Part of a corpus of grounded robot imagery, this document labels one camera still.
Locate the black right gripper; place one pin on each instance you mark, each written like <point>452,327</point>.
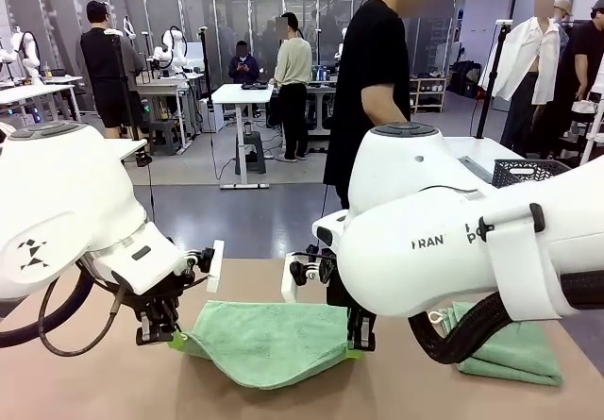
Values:
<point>337,288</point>

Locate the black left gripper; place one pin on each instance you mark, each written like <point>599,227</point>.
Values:
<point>156,299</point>

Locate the plain green towel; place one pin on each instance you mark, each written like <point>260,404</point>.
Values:
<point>264,340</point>

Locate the green towel with white loop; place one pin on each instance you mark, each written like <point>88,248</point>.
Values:
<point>514,351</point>

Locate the grey plastic lattice basket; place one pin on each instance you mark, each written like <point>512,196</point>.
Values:
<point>519,172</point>

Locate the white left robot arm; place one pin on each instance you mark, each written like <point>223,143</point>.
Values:
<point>61,193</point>

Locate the person's right forearm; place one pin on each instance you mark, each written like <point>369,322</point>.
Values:
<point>384,108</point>

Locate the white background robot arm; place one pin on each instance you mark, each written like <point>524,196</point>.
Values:
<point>28,56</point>
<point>172,52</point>

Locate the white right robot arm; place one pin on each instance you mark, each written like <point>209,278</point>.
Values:
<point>424,193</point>

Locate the white side table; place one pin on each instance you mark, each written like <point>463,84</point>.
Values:
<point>476,148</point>
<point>132,146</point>

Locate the grey step stool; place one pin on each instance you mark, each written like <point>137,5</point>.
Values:
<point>162,134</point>
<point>250,148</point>

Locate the white background desk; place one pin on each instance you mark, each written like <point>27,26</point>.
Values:
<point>156,90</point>
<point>33,90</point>

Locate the white shoe rack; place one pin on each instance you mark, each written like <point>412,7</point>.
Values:
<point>427,94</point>

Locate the person in black t-shirt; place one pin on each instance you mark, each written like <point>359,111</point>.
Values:
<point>373,61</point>

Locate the seated person in dark purple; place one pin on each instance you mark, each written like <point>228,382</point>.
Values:
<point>244,63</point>

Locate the person in beige shirt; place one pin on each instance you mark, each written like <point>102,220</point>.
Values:
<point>292,61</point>

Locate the yellow drink bottle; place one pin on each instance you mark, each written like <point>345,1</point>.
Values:
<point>46,70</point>

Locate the man in black with cap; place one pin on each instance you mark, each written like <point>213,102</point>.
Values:
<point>590,52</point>

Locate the mannequin with beige hat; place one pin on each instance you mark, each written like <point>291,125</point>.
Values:
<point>562,7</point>

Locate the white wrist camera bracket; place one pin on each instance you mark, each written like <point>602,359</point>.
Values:
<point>289,280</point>
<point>215,266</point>

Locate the black tripod camera stand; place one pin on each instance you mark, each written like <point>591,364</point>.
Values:
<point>488,89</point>
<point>123,89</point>
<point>204,71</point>

